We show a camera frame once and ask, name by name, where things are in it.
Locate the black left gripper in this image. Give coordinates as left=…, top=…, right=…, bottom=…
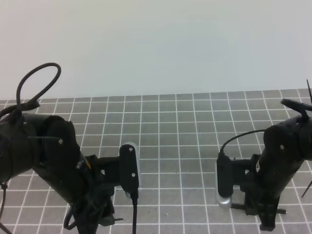
left=34, top=155, right=120, bottom=234

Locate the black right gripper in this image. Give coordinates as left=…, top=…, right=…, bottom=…
left=231, top=155, right=302, bottom=231

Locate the black pen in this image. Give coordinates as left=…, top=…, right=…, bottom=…
left=231, top=203, right=287, bottom=215

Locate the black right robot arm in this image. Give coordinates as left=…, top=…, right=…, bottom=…
left=232, top=98, right=312, bottom=232

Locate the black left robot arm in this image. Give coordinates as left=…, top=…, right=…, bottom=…
left=0, top=114, right=117, bottom=234

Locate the grey grid tablecloth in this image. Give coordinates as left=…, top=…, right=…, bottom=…
left=1, top=89, right=312, bottom=234

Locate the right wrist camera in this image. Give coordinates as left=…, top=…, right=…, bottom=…
left=215, top=152, right=233, bottom=210

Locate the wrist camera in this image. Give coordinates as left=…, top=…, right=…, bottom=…
left=215, top=152, right=233, bottom=210
left=119, top=142, right=141, bottom=198

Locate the black left camera cable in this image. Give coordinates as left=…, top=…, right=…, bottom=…
left=130, top=191, right=139, bottom=234

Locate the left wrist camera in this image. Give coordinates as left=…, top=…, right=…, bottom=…
left=119, top=142, right=141, bottom=198

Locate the black cable tie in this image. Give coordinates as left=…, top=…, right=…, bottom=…
left=0, top=181, right=12, bottom=234

